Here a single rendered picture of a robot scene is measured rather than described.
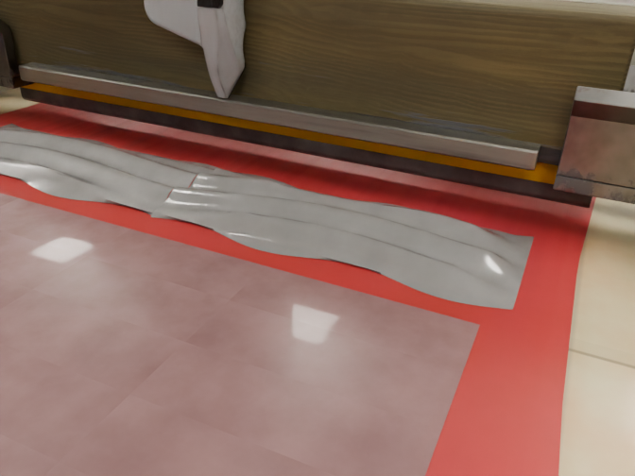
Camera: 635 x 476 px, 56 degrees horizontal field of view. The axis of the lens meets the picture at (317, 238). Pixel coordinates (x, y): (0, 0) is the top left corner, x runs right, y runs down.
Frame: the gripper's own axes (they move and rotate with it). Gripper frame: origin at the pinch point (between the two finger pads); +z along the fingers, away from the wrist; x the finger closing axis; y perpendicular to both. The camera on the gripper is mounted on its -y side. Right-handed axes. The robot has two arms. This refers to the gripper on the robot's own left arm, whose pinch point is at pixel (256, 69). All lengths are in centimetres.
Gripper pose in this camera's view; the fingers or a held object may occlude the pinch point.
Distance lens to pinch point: 38.2
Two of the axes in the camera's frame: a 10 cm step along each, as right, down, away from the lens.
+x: -4.2, 4.2, -8.0
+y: -9.1, -2.3, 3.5
